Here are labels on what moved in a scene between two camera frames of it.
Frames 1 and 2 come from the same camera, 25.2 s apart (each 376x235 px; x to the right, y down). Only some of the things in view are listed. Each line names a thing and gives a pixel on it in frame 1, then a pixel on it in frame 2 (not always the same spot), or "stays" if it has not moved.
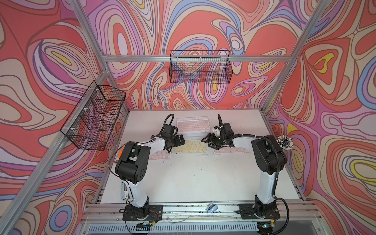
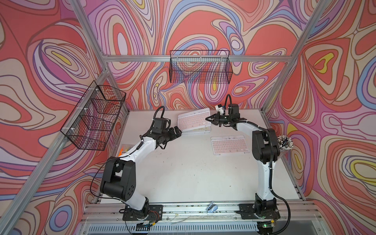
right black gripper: (212, 136) -> (216, 120)
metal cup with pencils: (285, 142) stays
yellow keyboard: (191, 147) -> (205, 129)
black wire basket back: (200, 66) stays
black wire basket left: (92, 121) stays
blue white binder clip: (212, 207) stays
